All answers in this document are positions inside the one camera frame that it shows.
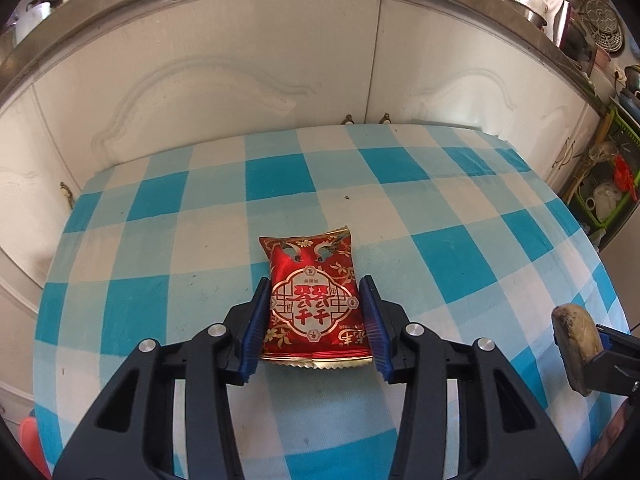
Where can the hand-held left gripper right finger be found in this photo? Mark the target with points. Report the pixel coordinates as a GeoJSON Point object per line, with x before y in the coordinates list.
{"type": "Point", "coordinates": [377, 325]}

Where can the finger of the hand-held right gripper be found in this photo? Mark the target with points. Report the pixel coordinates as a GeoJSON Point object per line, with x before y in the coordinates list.
{"type": "Point", "coordinates": [612, 355]}

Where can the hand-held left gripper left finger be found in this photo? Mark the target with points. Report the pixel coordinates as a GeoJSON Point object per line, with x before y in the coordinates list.
{"type": "Point", "coordinates": [252, 330]}

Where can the brown oval lump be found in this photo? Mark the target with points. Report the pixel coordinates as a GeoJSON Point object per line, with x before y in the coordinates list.
{"type": "Point", "coordinates": [575, 345]}

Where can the red snack packet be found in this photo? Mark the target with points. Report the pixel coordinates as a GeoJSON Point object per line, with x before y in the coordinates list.
{"type": "Point", "coordinates": [312, 305]}

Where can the pink plastic basin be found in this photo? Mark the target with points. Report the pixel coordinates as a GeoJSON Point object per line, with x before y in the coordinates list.
{"type": "Point", "coordinates": [32, 440]}

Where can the person's right hand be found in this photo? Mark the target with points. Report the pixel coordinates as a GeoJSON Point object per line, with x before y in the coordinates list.
{"type": "Point", "coordinates": [612, 440]}

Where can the blue white checked tablecloth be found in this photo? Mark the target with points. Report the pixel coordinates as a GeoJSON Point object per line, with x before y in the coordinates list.
{"type": "Point", "coordinates": [450, 240]}

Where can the white teapot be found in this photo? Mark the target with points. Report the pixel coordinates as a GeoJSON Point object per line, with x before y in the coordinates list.
{"type": "Point", "coordinates": [602, 195]}

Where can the red plastic bag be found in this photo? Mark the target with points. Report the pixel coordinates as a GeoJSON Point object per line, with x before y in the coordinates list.
{"type": "Point", "coordinates": [625, 175]}

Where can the white cabinet door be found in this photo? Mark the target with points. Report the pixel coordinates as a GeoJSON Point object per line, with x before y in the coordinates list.
{"type": "Point", "coordinates": [20, 170]}
{"type": "Point", "coordinates": [585, 130]}
{"type": "Point", "coordinates": [200, 50]}
{"type": "Point", "coordinates": [450, 60]}
{"type": "Point", "coordinates": [15, 340]}
{"type": "Point", "coordinates": [545, 110]}

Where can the green dish rack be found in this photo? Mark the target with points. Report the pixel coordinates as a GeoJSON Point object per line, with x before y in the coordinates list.
{"type": "Point", "coordinates": [625, 127]}

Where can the round steel steamer rack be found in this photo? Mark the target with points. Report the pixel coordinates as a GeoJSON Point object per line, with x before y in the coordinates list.
{"type": "Point", "coordinates": [602, 25]}

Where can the steel basin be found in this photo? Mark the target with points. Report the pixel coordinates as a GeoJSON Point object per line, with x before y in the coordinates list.
{"type": "Point", "coordinates": [525, 12]}

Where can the white wall outlet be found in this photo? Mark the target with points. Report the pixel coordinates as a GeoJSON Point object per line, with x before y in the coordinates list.
{"type": "Point", "coordinates": [620, 76]}

